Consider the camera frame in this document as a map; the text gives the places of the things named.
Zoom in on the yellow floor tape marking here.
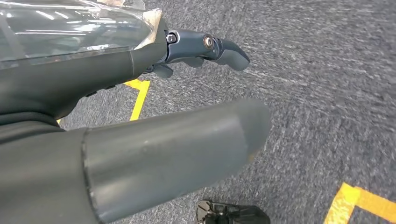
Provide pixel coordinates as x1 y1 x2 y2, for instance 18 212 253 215
56 78 151 125
323 182 396 224

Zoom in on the ribbed grey left arm sleeve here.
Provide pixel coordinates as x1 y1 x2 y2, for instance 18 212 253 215
0 112 64 145

